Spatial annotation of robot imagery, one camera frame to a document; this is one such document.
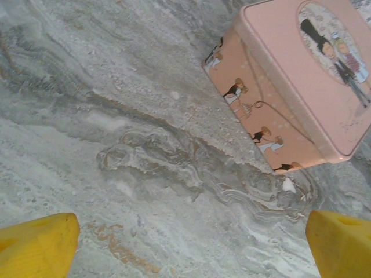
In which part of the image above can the pink illustrated tin box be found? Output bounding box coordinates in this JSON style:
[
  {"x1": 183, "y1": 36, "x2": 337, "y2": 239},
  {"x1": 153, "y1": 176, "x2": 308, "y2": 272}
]
[{"x1": 201, "y1": 0, "x2": 371, "y2": 175}]

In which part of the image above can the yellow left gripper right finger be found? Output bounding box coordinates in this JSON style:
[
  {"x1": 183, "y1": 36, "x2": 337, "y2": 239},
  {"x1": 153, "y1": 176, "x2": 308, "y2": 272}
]
[{"x1": 305, "y1": 209, "x2": 371, "y2": 278}]

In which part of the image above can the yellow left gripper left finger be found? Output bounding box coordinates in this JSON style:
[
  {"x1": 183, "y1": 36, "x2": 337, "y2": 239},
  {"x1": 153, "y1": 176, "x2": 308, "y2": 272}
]
[{"x1": 0, "y1": 212, "x2": 81, "y2": 278}]

